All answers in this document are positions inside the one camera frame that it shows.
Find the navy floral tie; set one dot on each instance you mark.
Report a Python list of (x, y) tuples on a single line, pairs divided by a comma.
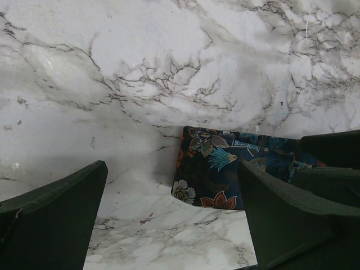
[(206, 168)]

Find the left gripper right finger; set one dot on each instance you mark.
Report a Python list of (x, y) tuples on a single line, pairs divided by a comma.
[(294, 229)]

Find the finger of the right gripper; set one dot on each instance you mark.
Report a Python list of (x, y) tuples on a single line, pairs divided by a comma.
[(340, 185), (334, 149)]

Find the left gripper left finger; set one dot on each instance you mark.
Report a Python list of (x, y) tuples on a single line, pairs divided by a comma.
[(50, 227)]

